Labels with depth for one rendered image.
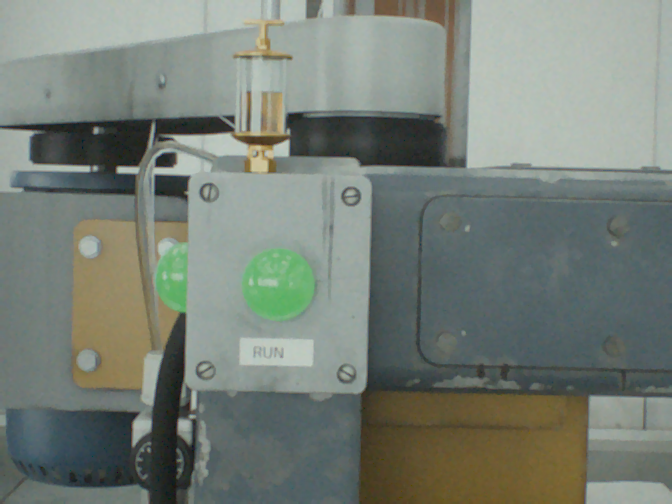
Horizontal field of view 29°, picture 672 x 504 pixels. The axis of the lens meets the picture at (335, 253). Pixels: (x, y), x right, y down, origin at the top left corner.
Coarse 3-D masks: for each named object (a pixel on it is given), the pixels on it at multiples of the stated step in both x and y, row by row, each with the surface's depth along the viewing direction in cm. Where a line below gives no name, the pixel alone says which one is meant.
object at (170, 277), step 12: (168, 252) 55; (180, 252) 54; (168, 264) 54; (180, 264) 54; (156, 276) 55; (168, 276) 54; (180, 276) 54; (168, 288) 54; (180, 288) 54; (168, 300) 54; (180, 300) 54
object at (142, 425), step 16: (160, 352) 80; (144, 368) 80; (144, 384) 80; (144, 400) 80; (144, 416) 80; (192, 416) 79; (144, 432) 79; (192, 432) 79; (192, 448) 79; (192, 464) 80
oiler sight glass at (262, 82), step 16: (240, 64) 60; (256, 64) 60; (272, 64) 60; (288, 64) 61; (240, 80) 60; (256, 80) 60; (272, 80) 60; (288, 80) 61; (240, 96) 60; (256, 96) 60; (272, 96) 60; (288, 96) 61; (240, 112) 60; (256, 112) 60; (272, 112) 60; (240, 128) 60; (256, 128) 60; (272, 128) 60
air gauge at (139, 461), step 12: (144, 444) 78; (180, 444) 78; (132, 456) 78; (144, 456) 78; (180, 456) 78; (132, 468) 78; (144, 468) 78; (180, 468) 78; (144, 480) 78; (180, 480) 78
